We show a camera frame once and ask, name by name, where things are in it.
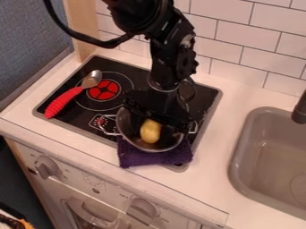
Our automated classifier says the toy stove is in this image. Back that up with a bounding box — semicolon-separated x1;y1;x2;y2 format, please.
32;54;224;174

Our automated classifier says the tap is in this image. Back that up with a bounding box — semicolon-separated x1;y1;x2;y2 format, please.
290;89;306;125

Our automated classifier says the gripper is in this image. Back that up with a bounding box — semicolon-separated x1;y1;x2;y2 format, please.
120;78;198;133

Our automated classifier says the toy sink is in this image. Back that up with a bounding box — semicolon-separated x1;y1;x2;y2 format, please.
226;106;306;221

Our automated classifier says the yellow toy potato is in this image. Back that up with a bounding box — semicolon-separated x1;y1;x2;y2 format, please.
138;118;165;145

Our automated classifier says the purple cloth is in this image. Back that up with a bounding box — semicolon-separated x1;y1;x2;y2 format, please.
115;134;195;169

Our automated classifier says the red handled silver spoon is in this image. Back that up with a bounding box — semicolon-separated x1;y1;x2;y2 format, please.
43;69;105;120

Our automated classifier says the silver pot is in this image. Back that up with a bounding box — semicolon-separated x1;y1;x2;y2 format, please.
115;106;190;154

